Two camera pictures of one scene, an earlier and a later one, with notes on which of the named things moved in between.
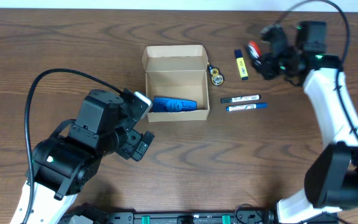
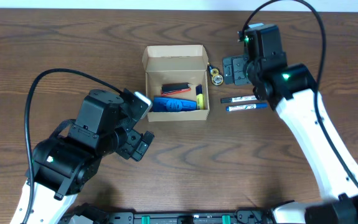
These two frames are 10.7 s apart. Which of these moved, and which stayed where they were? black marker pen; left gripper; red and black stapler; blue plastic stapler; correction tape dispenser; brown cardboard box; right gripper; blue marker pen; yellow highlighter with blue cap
Moved: yellow highlighter with blue cap; red and black stapler; right gripper
Stayed: brown cardboard box; left gripper; black marker pen; correction tape dispenser; blue marker pen; blue plastic stapler
